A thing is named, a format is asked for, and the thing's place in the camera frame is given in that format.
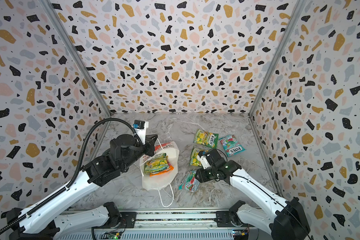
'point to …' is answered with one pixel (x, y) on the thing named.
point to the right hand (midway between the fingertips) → (196, 173)
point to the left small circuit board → (111, 235)
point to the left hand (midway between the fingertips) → (157, 133)
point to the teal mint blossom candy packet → (231, 145)
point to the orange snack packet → (170, 168)
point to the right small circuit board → (240, 234)
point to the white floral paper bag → (161, 181)
